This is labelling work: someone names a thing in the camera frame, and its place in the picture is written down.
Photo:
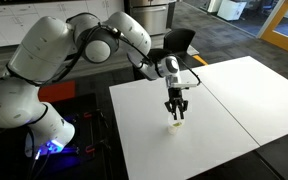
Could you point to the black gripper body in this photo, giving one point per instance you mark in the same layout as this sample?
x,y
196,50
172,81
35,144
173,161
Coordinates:
x,y
175,95

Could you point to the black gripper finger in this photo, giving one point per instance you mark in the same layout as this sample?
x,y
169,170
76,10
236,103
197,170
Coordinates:
x,y
183,106
171,106

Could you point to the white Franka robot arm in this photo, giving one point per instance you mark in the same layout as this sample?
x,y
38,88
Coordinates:
x,y
40,50

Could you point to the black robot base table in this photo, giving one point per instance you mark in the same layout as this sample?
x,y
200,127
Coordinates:
x,y
94,133

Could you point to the clear plastic cup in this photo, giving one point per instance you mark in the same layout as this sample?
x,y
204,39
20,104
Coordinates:
x,y
175,130

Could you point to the black office chair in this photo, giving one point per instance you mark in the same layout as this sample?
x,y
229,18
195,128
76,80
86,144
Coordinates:
x,y
155,52
180,40

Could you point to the stainless steel appliance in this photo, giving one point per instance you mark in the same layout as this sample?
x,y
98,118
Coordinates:
x,y
157,16

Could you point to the red clamp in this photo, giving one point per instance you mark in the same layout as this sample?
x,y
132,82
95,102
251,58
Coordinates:
x,y
90,149

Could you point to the small white box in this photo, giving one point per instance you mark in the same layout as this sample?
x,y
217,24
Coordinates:
x,y
213,5

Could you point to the large white box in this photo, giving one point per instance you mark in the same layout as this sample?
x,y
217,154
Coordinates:
x,y
232,9

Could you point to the orange floor mat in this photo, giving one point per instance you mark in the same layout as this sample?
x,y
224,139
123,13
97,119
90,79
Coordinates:
x,y
57,91

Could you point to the orange door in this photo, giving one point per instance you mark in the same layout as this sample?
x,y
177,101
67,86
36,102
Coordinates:
x,y
277,33

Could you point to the white cabinets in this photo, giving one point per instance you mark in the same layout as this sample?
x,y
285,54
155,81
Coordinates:
x,y
0,26

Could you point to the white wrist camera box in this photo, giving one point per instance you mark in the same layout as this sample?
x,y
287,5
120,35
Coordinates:
x,y
187,84

